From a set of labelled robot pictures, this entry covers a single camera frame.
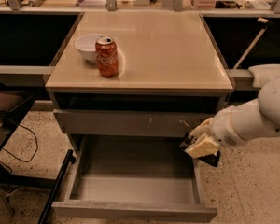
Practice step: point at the white ceramic bowl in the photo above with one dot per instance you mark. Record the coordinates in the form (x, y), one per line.
(85, 46)

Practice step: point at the red coca-cola can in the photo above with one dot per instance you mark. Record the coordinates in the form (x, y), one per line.
(107, 56)

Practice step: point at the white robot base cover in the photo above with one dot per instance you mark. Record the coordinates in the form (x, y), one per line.
(263, 74)

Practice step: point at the grey drawer cabinet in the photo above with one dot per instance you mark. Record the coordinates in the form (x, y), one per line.
(167, 63)

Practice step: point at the closed grey top drawer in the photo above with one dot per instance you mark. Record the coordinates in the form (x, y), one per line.
(129, 123)

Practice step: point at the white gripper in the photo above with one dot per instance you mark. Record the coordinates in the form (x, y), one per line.
(221, 131)

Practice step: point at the black chair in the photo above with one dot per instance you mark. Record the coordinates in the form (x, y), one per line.
(14, 105)

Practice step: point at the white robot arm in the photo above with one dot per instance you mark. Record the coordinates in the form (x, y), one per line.
(236, 125)

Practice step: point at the open grey middle drawer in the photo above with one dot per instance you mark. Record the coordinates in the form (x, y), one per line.
(130, 177)

